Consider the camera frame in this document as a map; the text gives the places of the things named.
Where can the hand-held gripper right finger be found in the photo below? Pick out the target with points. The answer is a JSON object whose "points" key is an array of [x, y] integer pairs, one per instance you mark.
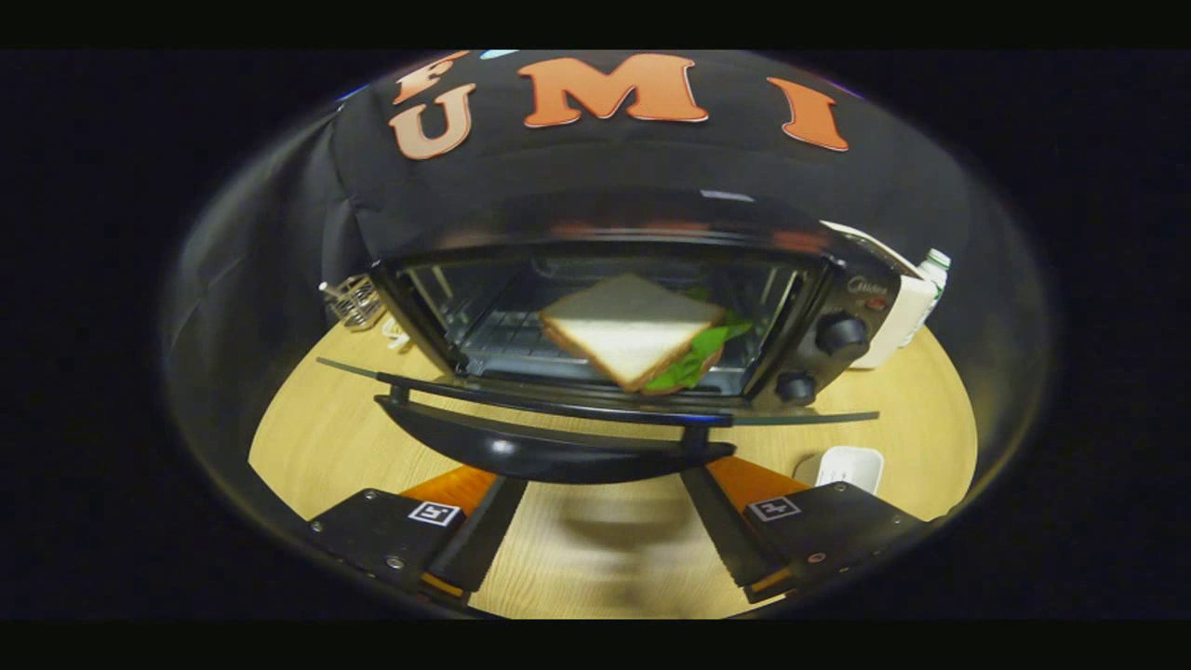
{"points": [[721, 530]]}

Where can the white kitchen appliance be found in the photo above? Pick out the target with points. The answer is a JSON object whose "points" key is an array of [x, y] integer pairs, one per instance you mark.
{"points": [[898, 321]]}

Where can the black toaster oven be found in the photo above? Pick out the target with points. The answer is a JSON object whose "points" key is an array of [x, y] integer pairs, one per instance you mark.
{"points": [[558, 456]]}

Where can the white bottle green label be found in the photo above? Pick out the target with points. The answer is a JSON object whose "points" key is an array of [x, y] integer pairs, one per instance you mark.
{"points": [[935, 270]]}

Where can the white bread lettuce sandwich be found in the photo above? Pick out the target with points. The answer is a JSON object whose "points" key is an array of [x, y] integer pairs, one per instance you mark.
{"points": [[623, 326]]}

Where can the small white dish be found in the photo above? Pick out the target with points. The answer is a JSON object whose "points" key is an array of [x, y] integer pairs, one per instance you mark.
{"points": [[398, 335]]}

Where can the dark side cloth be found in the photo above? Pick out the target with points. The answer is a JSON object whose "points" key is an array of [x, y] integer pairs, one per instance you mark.
{"points": [[242, 307], [1005, 298]]}

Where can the white rectangular tray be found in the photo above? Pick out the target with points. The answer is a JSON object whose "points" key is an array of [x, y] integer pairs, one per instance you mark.
{"points": [[851, 465]]}

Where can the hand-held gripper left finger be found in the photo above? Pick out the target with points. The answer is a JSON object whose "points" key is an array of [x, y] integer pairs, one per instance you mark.
{"points": [[488, 540]]}

